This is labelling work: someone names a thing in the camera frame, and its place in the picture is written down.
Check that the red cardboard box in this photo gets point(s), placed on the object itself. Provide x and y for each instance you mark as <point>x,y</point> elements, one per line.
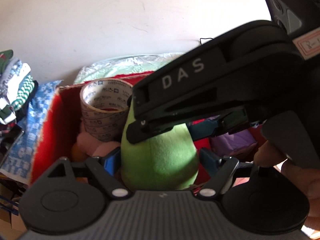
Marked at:
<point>56,120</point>

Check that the stack of folded clothes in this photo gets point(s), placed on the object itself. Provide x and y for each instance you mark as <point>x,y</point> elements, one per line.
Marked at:
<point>15,87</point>

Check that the person's right hand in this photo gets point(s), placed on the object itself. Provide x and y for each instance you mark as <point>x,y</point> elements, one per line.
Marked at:
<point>305,182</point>

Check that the clear plastic bag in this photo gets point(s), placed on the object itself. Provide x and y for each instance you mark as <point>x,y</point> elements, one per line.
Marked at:
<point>120,65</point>

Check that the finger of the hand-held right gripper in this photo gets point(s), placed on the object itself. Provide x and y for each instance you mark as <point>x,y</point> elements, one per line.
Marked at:
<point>203,130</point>
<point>180,90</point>

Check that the beige printed tape roll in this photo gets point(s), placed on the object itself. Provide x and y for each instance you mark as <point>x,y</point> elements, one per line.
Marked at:
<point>105,122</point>

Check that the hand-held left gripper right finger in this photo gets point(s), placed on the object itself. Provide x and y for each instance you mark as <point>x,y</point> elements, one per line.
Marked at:
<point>208,160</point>

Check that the pink plush toy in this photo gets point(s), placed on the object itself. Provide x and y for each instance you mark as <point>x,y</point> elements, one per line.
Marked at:
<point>93,146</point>

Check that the black flat object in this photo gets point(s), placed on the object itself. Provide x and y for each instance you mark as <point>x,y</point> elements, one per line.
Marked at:
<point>11,138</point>

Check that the purple bag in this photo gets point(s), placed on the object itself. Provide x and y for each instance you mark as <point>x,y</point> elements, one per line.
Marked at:
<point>237,142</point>

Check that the orange soft object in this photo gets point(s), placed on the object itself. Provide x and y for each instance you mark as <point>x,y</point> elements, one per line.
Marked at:
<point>78,155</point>

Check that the green plush toy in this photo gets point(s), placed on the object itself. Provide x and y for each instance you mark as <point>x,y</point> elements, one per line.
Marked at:
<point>160,160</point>

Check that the blue white patterned cloth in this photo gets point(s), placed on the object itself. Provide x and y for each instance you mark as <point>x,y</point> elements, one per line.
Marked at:
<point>37,125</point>

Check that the brown cardboard box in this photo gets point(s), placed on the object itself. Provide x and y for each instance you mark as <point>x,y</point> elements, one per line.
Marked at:
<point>8,218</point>

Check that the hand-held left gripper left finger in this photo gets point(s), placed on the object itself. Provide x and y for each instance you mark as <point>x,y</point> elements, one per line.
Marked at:
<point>111,160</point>

